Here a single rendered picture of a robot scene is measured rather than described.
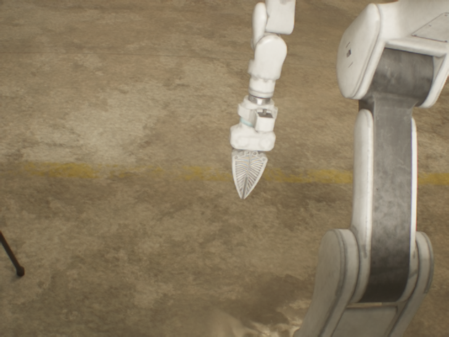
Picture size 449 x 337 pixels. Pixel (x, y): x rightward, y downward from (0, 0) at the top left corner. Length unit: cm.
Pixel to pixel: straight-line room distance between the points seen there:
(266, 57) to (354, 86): 22
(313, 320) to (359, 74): 52
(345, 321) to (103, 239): 121
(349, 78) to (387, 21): 17
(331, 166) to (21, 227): 140
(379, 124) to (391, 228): 21
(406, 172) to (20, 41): 285
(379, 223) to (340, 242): 9
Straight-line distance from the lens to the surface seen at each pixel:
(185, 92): 346
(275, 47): 150
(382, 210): 140
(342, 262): 136
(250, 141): 159
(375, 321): 153
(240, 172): 164
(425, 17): 121
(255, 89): 155
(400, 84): 140
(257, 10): 150
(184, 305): 228
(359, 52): 136
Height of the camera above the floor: 160
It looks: 33 degrees down
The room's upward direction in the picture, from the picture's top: 11 degrees clockwise
